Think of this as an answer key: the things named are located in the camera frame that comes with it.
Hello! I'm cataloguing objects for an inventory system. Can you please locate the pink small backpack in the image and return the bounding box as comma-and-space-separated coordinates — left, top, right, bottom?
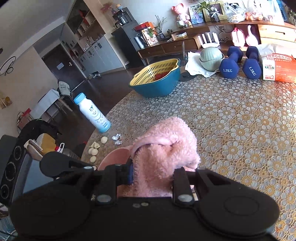
231, 27, 246, 47

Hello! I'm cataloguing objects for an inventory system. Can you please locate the clear bottle with white handle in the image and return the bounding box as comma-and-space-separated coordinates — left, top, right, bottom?
55, 142, 82, 161

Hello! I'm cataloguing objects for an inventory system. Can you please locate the red gift box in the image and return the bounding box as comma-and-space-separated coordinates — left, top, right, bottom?
134, 22, 154, 31

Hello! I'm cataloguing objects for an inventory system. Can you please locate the pink fluffy towel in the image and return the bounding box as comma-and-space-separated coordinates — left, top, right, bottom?
126, 116, 201, 198

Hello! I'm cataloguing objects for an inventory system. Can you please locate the black low cabinet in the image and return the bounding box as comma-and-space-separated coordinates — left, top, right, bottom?
111, 22, 144, 68

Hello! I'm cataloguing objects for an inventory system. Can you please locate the wooden crate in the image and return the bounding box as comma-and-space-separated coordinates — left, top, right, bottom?
256, 23, 296, 44

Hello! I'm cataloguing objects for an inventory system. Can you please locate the white plastic bag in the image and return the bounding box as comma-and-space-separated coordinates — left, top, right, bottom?
261, 0, 285, 25

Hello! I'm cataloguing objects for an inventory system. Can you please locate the vase with dry twigs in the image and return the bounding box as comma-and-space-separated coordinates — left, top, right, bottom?
155, 15, 167, 41

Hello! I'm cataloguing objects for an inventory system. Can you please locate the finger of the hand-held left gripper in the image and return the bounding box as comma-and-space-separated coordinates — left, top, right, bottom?
39, 151, 94, 179

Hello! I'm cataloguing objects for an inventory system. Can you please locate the white cloth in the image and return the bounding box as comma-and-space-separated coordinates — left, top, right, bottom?
185, 51, 221, 78

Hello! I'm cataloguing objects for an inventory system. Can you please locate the blue dumbbell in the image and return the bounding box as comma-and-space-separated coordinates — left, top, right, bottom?
242, 46, 263, 80
219, 46, 244, 78

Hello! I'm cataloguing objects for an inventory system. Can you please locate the black round stand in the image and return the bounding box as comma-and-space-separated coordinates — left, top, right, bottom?
179, 41, 199, 82

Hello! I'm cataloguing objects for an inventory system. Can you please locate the wall shelf cabinet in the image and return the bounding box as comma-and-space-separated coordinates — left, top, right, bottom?
60, 0, 125, 75

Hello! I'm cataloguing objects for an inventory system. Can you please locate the grey chair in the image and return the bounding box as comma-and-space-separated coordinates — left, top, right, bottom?
56, 80, 73, 98

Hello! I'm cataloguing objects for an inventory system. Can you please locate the colourful printed box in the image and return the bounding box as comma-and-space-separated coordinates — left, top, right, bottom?
141, 27, 159, 47

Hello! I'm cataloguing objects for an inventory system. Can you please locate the patterned vase with plant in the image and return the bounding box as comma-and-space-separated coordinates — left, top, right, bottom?
194, 0, 221, 23

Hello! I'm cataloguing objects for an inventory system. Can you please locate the dark door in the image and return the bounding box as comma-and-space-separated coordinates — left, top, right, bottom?
42, 44, 84, 91

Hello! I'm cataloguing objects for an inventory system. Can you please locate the orange and white tissue box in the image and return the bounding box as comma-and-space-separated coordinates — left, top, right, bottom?
257, 44, 296, 83

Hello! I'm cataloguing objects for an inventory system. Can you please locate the clear bag of food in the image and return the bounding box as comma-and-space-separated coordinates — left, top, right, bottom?
225, 2, 246, 24

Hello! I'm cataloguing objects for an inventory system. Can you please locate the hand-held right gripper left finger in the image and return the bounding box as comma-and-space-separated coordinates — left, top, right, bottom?
67, 162, 134, 206

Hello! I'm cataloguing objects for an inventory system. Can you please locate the black coffee machine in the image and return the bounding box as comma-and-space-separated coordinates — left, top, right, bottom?
112, 7, 132, 27

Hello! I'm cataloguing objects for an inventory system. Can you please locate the white bottle with blue cap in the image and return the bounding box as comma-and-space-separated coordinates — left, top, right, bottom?
73, 92, 112, 134

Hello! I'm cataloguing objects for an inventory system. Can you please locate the white router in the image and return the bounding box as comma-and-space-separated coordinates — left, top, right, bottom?
200, 32, 219, 48

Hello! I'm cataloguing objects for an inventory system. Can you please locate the photo frame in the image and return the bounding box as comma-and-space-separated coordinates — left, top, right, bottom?
203, 1, 225, 23

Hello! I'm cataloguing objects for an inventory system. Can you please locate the blue basin with yellow colander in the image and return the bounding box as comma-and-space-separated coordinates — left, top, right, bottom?
129, 58, 181, 98

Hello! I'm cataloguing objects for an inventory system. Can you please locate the pink plush bear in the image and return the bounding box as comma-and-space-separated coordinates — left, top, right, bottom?
171, 3, 191, 26

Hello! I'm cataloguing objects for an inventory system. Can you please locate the pink flamingo toy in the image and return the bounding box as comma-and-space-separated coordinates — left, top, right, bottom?
245, 25, 260, 46

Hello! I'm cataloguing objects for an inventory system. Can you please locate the black device with round dials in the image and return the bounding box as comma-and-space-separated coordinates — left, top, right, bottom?
0, 135, 26, 205

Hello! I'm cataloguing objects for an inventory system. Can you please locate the wooden television cabinet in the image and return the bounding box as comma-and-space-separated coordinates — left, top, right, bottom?
137, 20, 296, 66

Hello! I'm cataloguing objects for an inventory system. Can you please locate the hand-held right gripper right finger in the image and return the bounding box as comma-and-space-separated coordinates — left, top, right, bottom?
172, 167, 224, 207

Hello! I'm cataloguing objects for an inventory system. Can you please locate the green round lidded pot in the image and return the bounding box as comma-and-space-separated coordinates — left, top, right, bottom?
199, 47, 225, 71

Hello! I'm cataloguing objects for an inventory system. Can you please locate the small white table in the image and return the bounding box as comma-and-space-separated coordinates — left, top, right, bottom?
30, 89, 61, 121

